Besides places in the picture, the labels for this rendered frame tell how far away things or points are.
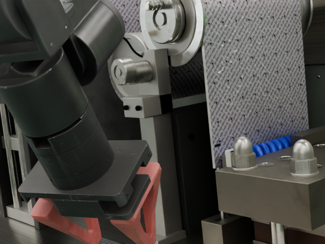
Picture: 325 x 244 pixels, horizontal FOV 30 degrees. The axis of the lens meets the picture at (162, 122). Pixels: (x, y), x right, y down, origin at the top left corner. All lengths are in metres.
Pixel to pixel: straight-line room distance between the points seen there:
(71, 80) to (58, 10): 0.05
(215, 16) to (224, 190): 0.26
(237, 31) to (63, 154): 0.53
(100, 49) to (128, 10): 0.62
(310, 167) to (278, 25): 0.31
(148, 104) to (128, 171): 0.44
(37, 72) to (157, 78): 0.50
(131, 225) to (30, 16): 0.18
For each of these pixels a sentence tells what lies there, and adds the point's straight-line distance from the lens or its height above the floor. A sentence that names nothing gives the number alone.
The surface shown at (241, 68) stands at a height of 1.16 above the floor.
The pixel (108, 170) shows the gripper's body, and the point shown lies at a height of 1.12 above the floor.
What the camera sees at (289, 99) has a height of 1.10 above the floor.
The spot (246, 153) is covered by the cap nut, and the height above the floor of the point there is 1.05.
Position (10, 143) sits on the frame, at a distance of 1.20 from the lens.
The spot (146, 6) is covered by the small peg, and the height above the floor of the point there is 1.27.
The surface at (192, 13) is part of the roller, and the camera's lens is 0.90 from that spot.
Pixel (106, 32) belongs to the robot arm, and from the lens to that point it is 0.50.
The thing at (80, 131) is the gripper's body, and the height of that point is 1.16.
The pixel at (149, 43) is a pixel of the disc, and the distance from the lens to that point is 0.98.
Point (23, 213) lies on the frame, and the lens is 1.19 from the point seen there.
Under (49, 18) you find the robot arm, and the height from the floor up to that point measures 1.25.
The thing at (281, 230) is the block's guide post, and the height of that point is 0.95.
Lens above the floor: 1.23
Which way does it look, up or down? 8 degrees down
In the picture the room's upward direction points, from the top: 6 degrees counter-clockwise
